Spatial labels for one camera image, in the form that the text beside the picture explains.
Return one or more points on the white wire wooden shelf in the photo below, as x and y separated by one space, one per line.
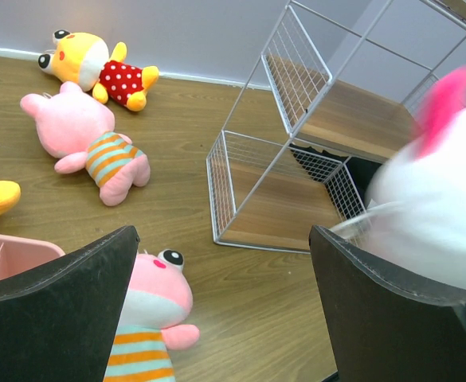
347 79

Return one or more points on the pink divided tray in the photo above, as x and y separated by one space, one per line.
19 254

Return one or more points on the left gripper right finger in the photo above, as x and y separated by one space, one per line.
386 323

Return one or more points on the pink plush face down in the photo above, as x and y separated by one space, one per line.
79 132

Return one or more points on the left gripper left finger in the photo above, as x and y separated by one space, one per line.
58 320

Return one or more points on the pink frog plush striped shirt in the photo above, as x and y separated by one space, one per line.
157 301

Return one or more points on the yellow frog plush back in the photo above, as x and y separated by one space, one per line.
84 59

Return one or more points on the white panda plush with glasses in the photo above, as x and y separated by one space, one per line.
422 190

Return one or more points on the black cloth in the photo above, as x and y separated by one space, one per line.
360 175

